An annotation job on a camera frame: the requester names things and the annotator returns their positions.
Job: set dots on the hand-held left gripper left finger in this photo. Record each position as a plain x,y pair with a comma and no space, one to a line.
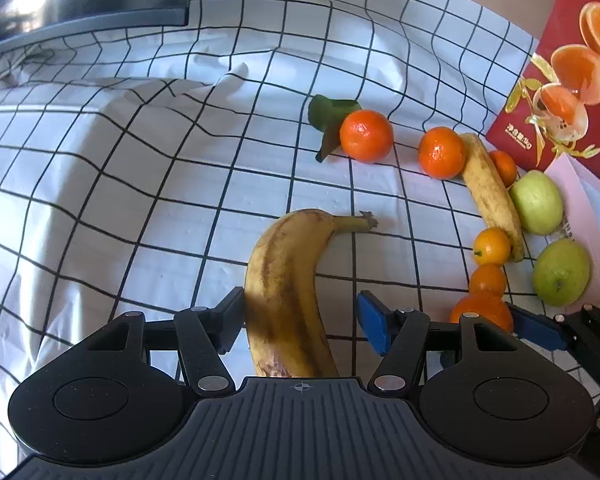
227,321

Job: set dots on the orange with green leaf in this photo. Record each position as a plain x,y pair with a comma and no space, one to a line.
366,136

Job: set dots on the large curved yellow banana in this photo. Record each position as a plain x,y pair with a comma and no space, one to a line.
280,285

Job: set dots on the small yellow-orange orange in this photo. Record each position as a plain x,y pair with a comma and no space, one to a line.
491,246

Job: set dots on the spotted straight yellow banana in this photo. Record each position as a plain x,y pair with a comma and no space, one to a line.
490,195

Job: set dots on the red box with orange print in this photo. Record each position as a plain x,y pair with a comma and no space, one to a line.
570,10

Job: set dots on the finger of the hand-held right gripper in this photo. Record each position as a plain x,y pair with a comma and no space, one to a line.
535,329

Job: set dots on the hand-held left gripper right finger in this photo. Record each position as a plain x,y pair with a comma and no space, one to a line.
375,322

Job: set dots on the pink cardboard box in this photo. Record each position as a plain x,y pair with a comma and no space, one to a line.
595,220

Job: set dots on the white black checked cloth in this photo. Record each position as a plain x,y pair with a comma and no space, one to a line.
130,185

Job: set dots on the round orange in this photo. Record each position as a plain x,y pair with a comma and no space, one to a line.
442,153
506,169

